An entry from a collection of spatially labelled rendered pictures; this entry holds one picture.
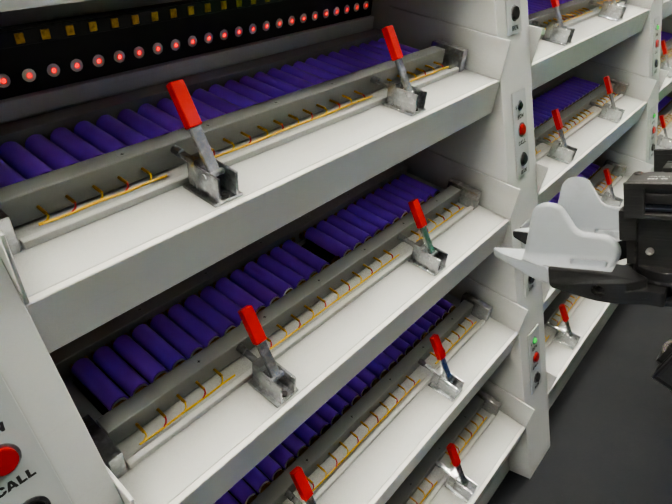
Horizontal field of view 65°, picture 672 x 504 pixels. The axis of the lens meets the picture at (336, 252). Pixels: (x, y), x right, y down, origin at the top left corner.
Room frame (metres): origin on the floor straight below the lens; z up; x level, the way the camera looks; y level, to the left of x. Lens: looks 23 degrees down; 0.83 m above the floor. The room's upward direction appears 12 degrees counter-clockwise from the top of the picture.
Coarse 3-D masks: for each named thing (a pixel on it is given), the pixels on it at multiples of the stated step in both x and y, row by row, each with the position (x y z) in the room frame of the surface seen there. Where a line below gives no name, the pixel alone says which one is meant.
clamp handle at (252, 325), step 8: (240, 312) 0.42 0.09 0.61; (248, 312) 0.42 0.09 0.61; (248, 320) 0.41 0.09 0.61; (256, 320) 0.42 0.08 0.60; (248, 328) 0.41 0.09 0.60; (256, 328) 0.41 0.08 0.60; (256, 336) 0.41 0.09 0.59; (264, 336) 0.42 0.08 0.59; (256, 344) 0.41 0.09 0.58; (264, 344) 0.41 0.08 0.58; (264, 352) 0.41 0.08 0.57; (264, 360) 0.41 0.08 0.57; (272, 360) 0.41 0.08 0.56; (272, 368) 0.41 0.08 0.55; (272, 376) 0.40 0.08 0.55
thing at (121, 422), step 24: (456, 192) 0.72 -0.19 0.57; (408, 216) 0.66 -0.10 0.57; (432, 216) 0.68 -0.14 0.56; (384, 240) 0.61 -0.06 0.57; (336, 264) 0.56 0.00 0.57; (360, 264) 0.57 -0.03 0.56; (384, 264) 0.58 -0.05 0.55; (312, 288) 0.52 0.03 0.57; (264, 312) 0.48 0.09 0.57; (288, 312) 0.49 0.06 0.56; (312, 312) 0.50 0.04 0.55; (240, 336) 0.45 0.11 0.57; (288, 336) 0.47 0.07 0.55; (192, 360) 0.42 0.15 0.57; (216, 360) 0.42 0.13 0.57; (168, 384) 0.39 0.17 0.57; (192, 384) 0.41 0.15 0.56; (120, 408) 0.37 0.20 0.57; (144, 408) 0.37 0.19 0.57; (120, 432) 0.36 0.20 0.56; (144, 432) 0.36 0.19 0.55
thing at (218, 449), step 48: (480, 192) 0.72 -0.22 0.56; (480, 240) 0.65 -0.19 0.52; (336, 288) 0.55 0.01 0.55; (384, 288) 0.55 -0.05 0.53; (432, 288) 0.56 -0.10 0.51; (336, 336) 0.48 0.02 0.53; (384, 336) 0.50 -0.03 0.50; (336, 384) 0.45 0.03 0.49; (96, 432) 0.35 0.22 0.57; (192, 432) 0.37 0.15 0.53; (240, 432) 0.37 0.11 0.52; (288, 432) 0.40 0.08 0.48; (144, 480) 0.33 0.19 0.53; (192, 480) 0.33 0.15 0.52
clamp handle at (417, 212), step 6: (414, 204) 0.60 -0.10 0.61; (414, 210) 0.60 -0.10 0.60; (420, 210) 0.60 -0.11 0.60; (414, 216) 0.60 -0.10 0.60; (420, 216) 0.60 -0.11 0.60; (420, 222) 0.59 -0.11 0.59; (426, 222) 0.60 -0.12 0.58; (420, 228) 0.59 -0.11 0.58; (426, 228) 0.60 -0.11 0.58; (426, 234) 0.59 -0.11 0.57; (426, 240) 0.59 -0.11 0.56; (426, 246) 0.59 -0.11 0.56; (432, 246) 0.59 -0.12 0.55; (432, 252) 0.59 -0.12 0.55
